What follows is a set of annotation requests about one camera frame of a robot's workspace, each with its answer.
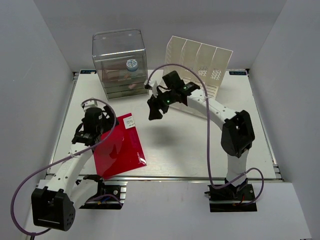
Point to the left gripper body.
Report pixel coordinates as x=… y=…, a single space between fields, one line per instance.
x=109 y=123

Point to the white file organizer rack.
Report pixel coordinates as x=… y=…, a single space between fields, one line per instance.
x=207 y=61

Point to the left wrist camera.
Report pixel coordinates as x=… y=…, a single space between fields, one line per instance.
x=89 y=103

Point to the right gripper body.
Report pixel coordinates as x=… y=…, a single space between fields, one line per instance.
x=166 y=99

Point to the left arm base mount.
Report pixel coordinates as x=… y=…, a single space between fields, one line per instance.
x=111 y=197

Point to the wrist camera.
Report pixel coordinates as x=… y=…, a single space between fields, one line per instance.
x=89 y=103
x=151 y=85

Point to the clear plastic drawer cabinet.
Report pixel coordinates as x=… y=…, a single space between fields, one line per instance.
x=110 y=52

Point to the red plastic folder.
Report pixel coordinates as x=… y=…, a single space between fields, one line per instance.
x=121 y=149

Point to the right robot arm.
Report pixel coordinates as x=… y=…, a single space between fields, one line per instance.
x=237 y=134

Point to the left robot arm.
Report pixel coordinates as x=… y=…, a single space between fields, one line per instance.
x=54 y=206

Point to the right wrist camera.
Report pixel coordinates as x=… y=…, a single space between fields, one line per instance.
x=151 y=85

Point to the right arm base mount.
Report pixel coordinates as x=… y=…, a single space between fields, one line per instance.
x=223 y=200

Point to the pink stapler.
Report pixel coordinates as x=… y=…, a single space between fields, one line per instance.
x=133 y=86

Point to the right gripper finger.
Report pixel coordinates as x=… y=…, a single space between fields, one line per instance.
x=155 y=115
x=153 y=103

